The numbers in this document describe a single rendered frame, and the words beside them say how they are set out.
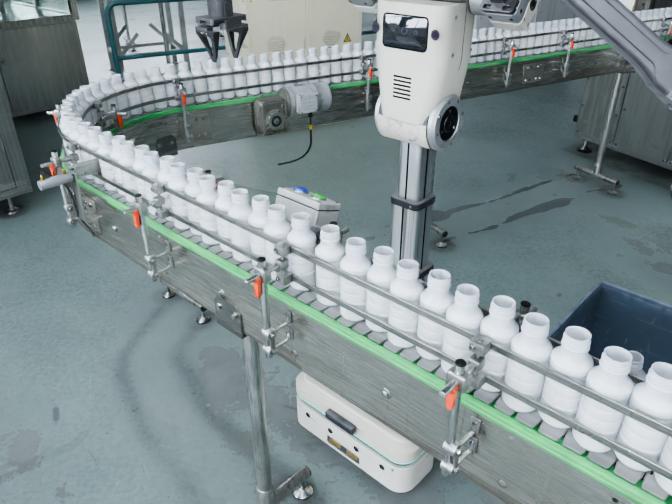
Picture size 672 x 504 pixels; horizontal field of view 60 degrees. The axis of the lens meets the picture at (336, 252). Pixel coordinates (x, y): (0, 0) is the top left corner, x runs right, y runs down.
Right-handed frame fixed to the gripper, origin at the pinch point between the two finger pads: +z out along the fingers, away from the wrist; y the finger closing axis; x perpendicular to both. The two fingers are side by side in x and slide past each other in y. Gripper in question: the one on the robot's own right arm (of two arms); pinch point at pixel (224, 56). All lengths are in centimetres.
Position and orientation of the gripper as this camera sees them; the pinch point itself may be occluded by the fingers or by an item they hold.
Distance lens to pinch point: 148.1
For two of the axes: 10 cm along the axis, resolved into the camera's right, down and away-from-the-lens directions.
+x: 7.4, 3.4, -5.9
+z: 0.0, 8.6, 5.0
